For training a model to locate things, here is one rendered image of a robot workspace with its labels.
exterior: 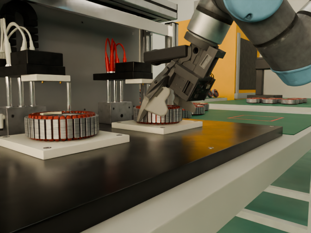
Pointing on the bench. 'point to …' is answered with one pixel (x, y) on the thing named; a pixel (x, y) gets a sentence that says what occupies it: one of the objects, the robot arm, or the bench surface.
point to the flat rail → (105, 15)
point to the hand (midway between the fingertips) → (156, 116)
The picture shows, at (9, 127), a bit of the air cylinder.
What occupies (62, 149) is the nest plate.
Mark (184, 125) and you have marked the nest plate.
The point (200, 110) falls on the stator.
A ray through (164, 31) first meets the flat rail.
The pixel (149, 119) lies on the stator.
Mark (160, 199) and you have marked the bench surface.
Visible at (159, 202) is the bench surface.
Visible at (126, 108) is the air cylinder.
